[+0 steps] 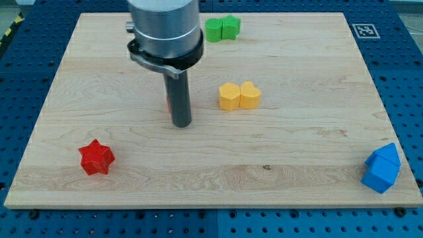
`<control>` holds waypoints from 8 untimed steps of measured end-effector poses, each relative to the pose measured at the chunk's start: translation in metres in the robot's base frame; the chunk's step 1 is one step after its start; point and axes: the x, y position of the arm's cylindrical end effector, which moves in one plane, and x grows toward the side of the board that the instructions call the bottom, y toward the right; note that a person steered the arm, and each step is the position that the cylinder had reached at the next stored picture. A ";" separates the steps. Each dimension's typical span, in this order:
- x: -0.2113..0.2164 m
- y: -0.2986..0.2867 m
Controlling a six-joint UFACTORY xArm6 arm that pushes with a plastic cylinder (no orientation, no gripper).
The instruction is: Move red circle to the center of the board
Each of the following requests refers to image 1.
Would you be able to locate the yellow black hazard tape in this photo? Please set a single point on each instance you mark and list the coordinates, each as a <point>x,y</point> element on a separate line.
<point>12,30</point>

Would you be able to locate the white fiducial marker tag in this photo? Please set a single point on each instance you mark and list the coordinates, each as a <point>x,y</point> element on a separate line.
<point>365,31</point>

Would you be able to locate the red star block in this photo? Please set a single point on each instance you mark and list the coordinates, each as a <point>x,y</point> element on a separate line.
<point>96,158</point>

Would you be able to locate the green star block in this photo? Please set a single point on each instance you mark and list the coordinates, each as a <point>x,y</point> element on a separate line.
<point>231,27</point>

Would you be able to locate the blue triangle block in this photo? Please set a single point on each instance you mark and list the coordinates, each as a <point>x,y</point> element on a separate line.
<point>388,152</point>

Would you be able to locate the yellow pentagon block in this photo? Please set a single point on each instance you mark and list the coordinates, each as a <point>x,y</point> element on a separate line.
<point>229,96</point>

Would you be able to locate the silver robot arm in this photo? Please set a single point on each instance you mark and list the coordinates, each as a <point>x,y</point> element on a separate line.
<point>168,36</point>

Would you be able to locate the yellow heart block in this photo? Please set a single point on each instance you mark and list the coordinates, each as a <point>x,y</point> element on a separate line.
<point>250,95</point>

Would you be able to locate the blue cube block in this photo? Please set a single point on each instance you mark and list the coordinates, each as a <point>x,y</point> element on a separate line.
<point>381,173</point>

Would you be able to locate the green circle block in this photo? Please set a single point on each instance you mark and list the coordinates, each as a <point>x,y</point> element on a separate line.
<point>213,30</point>

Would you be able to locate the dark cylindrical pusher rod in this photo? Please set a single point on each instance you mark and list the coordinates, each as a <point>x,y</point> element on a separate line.
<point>179,98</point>

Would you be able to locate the wooden board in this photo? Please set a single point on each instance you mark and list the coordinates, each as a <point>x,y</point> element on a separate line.
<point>319,118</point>

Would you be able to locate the red circle block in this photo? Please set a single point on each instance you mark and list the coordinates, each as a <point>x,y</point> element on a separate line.
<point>168,104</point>

